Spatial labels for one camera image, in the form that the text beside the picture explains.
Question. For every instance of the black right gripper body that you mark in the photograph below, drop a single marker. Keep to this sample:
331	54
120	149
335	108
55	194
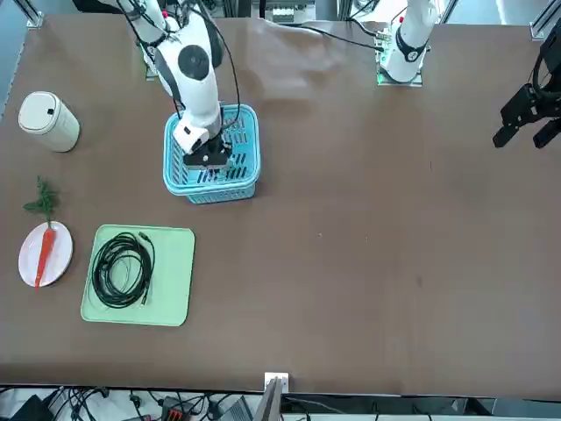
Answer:
208	155

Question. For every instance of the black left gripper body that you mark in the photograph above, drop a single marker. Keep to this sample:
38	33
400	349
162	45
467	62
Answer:
553	57

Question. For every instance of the orange toy carrot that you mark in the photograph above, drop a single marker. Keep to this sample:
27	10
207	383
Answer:
46	250

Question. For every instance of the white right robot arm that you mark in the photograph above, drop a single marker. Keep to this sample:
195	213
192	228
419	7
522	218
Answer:
197	83

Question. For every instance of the blue plastic basket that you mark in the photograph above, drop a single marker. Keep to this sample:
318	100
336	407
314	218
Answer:
223	190

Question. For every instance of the green plastic tray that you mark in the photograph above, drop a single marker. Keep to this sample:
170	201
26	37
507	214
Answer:
173	280

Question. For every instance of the pink round plate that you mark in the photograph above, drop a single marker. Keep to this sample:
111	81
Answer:
61	254

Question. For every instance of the white power strip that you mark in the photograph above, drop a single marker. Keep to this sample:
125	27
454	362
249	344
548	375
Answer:
282	15

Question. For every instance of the cream small trash bin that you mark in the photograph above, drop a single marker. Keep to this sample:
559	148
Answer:
50	127

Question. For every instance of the grey power adapter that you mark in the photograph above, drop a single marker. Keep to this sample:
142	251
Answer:
239	410

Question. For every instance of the red and black connector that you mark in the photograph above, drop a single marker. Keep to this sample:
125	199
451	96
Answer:
172	410

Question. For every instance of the black box under table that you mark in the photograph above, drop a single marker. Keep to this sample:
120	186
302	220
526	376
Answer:
30	410

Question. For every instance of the aluminium corner bracket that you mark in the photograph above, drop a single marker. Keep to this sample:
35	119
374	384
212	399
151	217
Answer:
540	28
35	19

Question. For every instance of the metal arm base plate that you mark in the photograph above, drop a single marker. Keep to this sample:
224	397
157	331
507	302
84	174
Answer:
416	82

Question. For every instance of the grey metal post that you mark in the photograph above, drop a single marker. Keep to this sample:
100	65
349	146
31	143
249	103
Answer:
269	403

